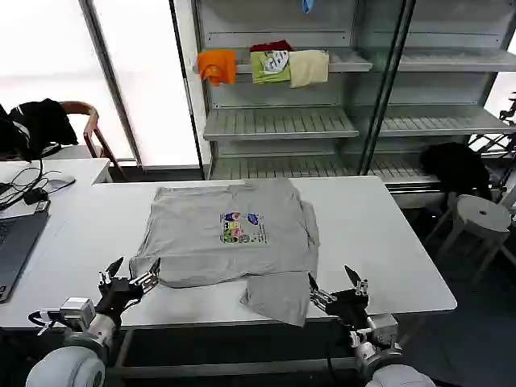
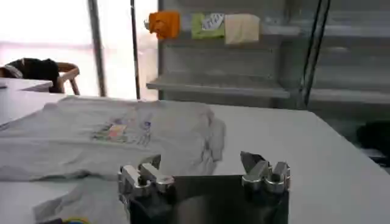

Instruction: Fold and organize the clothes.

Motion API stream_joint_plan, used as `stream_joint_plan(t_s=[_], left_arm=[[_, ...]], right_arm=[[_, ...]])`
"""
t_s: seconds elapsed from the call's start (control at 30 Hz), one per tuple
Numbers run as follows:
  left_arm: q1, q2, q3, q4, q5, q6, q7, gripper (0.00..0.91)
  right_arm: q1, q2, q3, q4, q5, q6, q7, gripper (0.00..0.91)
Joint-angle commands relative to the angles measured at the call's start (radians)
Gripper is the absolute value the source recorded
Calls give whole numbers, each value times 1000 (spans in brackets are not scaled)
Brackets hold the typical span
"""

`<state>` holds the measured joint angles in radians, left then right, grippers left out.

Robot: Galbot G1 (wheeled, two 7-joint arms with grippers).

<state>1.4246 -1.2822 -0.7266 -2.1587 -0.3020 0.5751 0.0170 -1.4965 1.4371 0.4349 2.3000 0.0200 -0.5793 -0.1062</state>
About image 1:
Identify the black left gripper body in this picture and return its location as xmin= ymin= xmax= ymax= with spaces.
xmin=95 ymin=277 xmax=144 ymax=319

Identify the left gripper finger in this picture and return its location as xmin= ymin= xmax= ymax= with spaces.
xmin=128 ymin=257 xmax=162 ymax=292
xmin=98 ymin=256 xmax=125 ymax=288

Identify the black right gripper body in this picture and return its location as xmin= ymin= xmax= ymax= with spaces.
xmin=323 ymin=288 xmax=371 ymax=331

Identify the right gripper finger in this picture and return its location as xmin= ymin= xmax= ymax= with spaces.
xmin=307 ymin=273 xmax=338 ymax=312
xmin=343 ymin=264 xmax=369 ymax=298

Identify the grey printed t-shirt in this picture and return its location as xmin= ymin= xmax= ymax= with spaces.
xmin=128 ymin=178 xmax=323 ymax=327

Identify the dark grey laptop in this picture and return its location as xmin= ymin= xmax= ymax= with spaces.
xmin=0 ymin=209 xmax=50 ymax=304

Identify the grey computer mouse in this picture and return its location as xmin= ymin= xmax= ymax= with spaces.
xmin=40 ymin=175 xmax=77 ymax=191

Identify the black power adapter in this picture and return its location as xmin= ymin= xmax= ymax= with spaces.
xmin=23 ymin=188 xmax=49 ymax=205

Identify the white round stool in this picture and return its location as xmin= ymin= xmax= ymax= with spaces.
xmin=426 ymin=193 xmax=514 ymax=285

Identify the brown wooden chair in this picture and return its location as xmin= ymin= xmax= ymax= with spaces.
xmin=59 ymin=100 xmax=127 ymax=181

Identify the black garment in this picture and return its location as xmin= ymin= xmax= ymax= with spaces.
xmin=418 ymin=141 xmax=493 ymax=202

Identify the black jacket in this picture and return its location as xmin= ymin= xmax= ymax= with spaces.
xmin=0 ymin=98 xmax=80 ymax=162

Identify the grey metal shelf with clothes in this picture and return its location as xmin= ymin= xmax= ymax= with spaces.
xmin=171 ymin=0 xmax=516 ymax=202

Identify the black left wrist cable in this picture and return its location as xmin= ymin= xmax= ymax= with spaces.
xmin=27 ymin=310 xmax=53 ymax=336

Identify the black desk cable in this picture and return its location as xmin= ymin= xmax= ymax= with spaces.
xmin=0 ymin=156 xmax=64 ymax=211

